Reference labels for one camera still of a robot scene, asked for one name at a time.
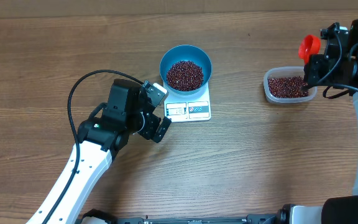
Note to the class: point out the orange plastic measuring scoop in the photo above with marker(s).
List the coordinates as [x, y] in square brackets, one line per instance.
[310, 45]

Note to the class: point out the teal blue bowl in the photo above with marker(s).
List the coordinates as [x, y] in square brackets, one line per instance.
[186, 53]

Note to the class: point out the white digital kitchen scale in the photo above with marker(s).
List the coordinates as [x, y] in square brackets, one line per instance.
[181, 108]

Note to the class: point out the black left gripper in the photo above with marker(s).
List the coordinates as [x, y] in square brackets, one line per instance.
[149, 132]

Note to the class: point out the red adzuki beans in container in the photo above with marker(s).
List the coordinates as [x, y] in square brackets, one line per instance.
[287, 87]

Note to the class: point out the red beans in bowl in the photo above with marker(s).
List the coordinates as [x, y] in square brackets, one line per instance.
[185, 76]

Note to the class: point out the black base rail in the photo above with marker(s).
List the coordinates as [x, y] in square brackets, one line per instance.
[97, 216]

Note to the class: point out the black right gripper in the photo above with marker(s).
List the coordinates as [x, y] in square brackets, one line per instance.
[312, 67]

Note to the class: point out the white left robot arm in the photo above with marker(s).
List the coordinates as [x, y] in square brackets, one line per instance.
[129, 110]

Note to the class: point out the clear plastic food container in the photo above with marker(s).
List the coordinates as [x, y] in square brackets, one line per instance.
[286, 72]

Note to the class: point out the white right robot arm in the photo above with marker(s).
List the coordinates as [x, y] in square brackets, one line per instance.
[339, 209]

